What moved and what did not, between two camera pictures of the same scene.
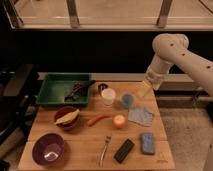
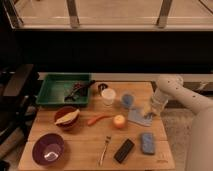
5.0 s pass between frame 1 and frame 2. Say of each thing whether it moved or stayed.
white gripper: moved
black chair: stayed
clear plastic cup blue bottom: stayed
